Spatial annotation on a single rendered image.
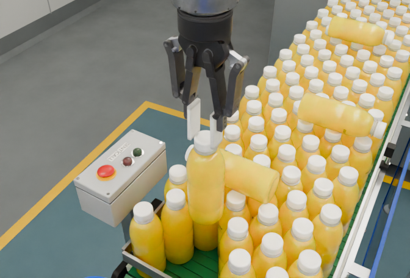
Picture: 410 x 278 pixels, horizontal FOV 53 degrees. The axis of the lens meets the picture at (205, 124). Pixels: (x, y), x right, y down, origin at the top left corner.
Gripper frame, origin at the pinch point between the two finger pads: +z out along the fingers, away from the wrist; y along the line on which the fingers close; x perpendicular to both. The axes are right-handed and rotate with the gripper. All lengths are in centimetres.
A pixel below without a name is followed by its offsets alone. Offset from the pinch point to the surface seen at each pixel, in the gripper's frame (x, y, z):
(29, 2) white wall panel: 170, -286, 98
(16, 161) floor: 49, -165, 131
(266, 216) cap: 5.1, 11.0, 21.6
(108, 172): -3.0, -22.0, 20.3
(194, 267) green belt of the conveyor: -1.1, -2.1, 41.5
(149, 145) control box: 9.4, -21.1, 21.4
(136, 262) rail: -10.5, -10.1, 33.9
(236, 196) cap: 6.6, 3.5, 21.6
